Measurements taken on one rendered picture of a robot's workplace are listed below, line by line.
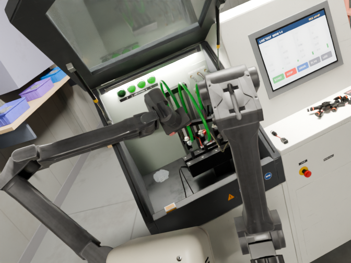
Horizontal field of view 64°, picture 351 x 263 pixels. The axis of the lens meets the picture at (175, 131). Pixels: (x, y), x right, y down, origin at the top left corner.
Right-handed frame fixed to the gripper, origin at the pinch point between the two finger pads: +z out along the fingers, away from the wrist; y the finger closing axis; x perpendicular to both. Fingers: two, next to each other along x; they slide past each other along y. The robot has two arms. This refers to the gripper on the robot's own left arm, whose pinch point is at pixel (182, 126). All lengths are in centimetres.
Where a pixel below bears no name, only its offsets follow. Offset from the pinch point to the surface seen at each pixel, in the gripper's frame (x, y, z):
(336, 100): 14, -68, 53
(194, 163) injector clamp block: 7.5, 9.9, 37.1
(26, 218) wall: -51, 204, 124
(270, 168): 28, -21, 38
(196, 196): 23.8, 14.0, 24.3
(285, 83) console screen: -6, -51, 47
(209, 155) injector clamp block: 7.4, 1.7, 39.9
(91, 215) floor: -28, 158, 159
